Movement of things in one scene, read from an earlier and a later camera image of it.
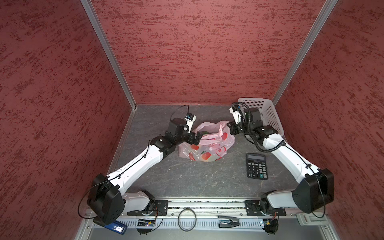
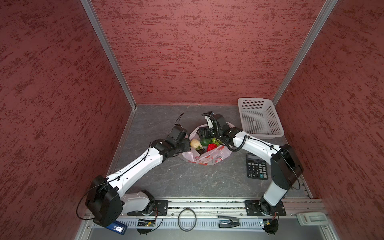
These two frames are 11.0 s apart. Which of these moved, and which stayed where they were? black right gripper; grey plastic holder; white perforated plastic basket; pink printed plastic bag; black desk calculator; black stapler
Moved: black right gripper; pink printed plastic bag
Stayed: white perforated plastic basket; black stapler; black desk calculator; grey plastic holder
